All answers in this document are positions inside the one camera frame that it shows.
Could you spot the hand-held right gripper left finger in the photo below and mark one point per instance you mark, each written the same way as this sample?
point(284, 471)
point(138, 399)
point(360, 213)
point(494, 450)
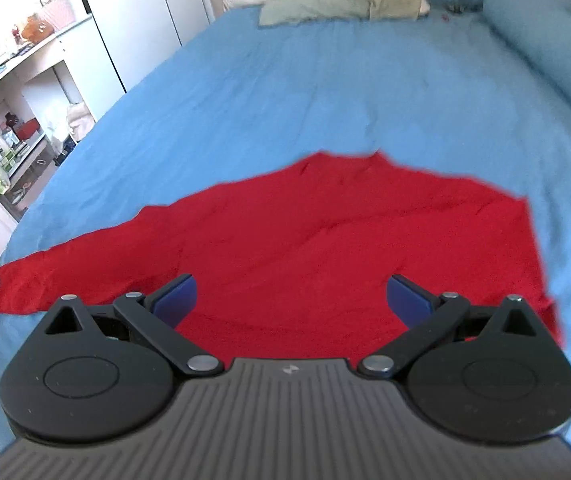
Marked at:
point(178, 300)

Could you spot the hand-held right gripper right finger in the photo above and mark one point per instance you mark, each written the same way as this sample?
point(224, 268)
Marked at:
point(408, 302)

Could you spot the red garment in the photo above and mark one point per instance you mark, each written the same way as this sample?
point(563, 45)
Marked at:
point(315, 240)

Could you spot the red box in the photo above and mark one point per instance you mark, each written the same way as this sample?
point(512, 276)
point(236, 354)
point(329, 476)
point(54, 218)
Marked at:
point(26, 129)

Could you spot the white bag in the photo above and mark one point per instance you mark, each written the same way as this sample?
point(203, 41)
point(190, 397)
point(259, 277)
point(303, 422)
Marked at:
point(79, 121)

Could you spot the white shelf unit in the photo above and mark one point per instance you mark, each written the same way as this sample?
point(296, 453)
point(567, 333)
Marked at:
point(40, 67)

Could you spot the bed with blue sheet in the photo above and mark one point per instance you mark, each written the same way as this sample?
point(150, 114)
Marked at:
point(315, 95)

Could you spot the orange plush toy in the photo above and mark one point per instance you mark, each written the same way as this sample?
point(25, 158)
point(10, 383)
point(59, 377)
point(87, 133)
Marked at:
point(34, 29)

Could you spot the pink basket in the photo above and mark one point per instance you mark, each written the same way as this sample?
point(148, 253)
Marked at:
point(59, 12)

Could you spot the white wardrobe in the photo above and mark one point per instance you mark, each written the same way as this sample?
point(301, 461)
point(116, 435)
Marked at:
point(135, 15)

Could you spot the rolled blue duvet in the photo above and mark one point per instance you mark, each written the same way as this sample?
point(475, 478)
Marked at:
point(540, 35)

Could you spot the green folded cloth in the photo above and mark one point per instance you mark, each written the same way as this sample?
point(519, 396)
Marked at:
point(325, 2)

